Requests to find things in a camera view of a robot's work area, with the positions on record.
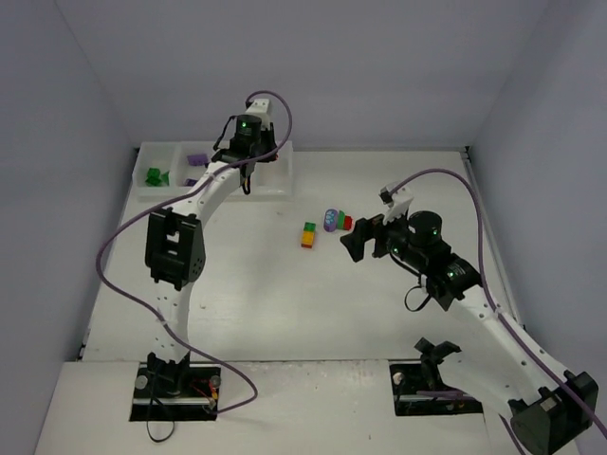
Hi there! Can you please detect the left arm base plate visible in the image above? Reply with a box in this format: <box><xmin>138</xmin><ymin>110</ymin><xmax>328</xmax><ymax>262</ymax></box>
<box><xmin>129</xmin><ymin>363</ymin><xmax>221</xmax><ymax>423</ymax></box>

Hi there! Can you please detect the clear plastic compartment tray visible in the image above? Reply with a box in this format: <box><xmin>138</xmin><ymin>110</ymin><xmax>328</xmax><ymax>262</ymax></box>
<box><xmin>129</xmin><ymin>139</ymin><xmax>295</xmax><ymax>203</ymax></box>

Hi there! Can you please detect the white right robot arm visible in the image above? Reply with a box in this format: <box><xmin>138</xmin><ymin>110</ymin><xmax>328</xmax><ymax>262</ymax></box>
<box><xmin>340</xmin><ymin>211</ymin><xmax>598</xmax><ymax>454</ymax></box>

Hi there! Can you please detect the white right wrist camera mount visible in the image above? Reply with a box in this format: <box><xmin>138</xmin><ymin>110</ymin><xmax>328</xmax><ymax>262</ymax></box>
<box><xmin>379</xmin><ymin>182</ymin><xmax>414</xmax><ymax>226</ymax></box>

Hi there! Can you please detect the black thin loop cable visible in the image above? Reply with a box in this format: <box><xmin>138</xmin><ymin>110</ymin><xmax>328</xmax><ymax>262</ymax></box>
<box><xmin>144</xmin><ymin>397</ymin><xmax>175</xmax><ymax>445</ymax></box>

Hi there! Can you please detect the purple flower lego piece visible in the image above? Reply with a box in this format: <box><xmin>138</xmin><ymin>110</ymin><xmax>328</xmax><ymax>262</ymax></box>
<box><xmin>323</xmin><ymin>209</ymin><xmax>339</xmax><ymax>232</ymax></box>

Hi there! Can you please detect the green yellow red lego stack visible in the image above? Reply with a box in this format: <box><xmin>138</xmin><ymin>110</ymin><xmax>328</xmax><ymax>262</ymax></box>
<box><xmin>300</xmin><ymin>222</ymin><xmax>316</xmax><ymax>249</ymax></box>

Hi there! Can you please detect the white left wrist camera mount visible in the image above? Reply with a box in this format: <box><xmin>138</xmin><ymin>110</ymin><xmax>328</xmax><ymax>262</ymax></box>
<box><xmin>247</xmin><ymin>98</ymin><xmax>272</xmax><ymax>116</ymax></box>

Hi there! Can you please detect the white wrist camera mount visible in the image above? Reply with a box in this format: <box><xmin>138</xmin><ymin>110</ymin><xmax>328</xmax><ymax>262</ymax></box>
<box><xmin>247</xmin><ymin>98</ymin><xmax>272</xmax><ymax>116</ymax></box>
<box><xmin>379</xmin><ymin>182</ymin><xmax>414</xmax><ymax>226</ymax></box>

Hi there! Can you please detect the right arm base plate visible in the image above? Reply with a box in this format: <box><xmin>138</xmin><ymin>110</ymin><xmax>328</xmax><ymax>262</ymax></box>
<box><xmin>389</xmin><ymin>362</ymin><xmax>483</xmax><ymax>417</ymax></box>

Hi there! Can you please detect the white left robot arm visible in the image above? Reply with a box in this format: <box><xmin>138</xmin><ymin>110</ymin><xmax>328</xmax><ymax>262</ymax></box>
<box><xmin>144</xmin><ymin>106</ymin><xmax>276</xmax><ymax>388</ymax></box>

